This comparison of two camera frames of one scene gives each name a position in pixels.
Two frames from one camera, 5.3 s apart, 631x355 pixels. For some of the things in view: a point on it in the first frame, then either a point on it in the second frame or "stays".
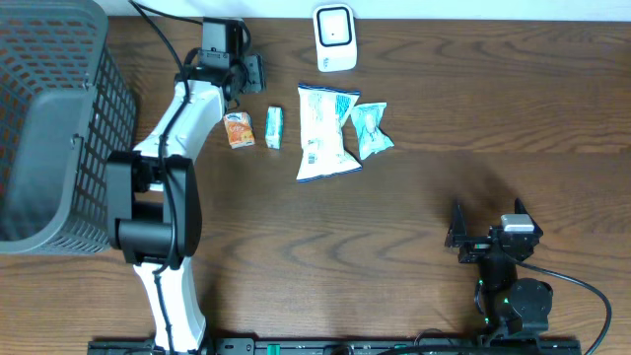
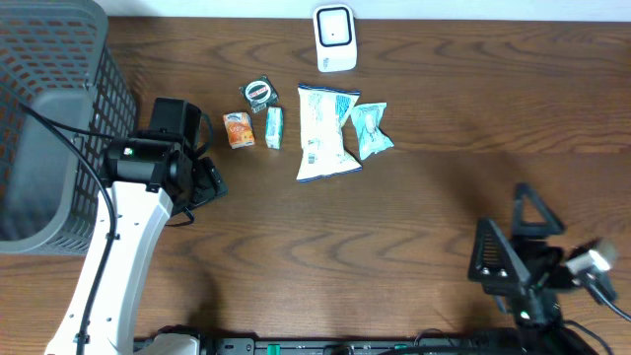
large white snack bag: (322, 112) stays
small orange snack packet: (240, 131) stays
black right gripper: (477, 246) -> (509, 274)
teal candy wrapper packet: (367, 119) stays
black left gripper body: (254, 72) -> (211, 182)
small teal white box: (274, 127) stays
